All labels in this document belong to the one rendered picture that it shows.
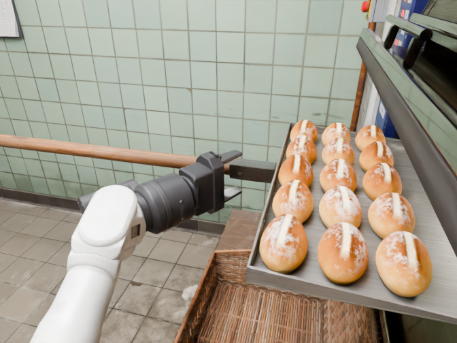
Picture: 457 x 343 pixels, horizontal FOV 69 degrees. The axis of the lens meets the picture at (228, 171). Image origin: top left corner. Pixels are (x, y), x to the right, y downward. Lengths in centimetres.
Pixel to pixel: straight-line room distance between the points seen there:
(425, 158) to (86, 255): 39
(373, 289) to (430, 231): 18
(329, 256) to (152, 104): 178
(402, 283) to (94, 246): 38
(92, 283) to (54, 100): 212
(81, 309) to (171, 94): 170
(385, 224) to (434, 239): 9
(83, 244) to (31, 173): 251
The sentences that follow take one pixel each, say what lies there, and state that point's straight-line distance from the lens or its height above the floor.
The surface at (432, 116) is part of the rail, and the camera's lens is 29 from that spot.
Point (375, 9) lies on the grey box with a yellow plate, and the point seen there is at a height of 145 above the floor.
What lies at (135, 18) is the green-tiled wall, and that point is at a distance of 205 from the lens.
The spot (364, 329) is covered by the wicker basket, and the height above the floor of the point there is 81.
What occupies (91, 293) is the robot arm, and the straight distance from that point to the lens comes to 47.
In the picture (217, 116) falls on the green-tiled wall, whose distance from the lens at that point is 198.
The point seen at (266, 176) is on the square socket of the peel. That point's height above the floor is 120.
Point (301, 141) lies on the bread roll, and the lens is 73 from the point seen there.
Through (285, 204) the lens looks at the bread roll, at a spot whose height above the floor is 122.
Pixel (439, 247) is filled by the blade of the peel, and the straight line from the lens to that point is 59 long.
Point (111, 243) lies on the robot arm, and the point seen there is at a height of 122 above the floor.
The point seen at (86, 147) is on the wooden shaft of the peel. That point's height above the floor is 121.
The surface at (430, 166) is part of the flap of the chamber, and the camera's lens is 26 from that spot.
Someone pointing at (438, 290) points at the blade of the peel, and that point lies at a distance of 52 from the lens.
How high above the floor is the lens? 152
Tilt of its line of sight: 28 degrees down
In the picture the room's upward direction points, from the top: straight up
